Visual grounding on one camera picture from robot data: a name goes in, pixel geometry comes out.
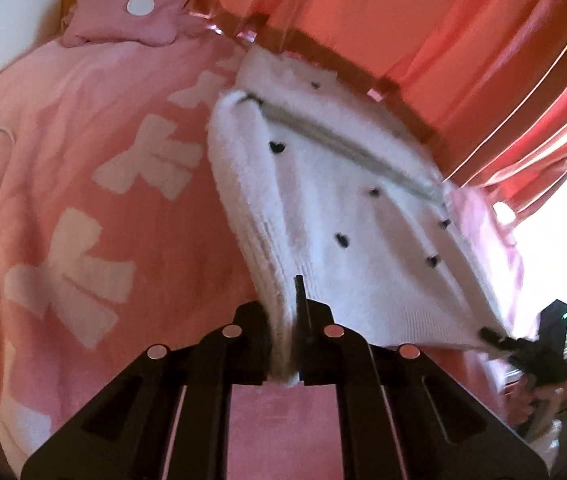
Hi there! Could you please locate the white sweater with black hearts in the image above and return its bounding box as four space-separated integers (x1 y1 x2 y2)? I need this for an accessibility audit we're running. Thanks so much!
208 47 507 380

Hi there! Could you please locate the right hand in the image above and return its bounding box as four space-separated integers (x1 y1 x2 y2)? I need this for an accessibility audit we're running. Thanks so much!
506 375 563 442

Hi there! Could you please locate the pink blanket with white bows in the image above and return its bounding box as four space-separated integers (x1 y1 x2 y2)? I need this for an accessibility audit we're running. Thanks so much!
0 30 511 471

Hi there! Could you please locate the pink pillow with white dot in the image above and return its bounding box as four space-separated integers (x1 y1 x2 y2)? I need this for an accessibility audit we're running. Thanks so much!
61 0 206 48

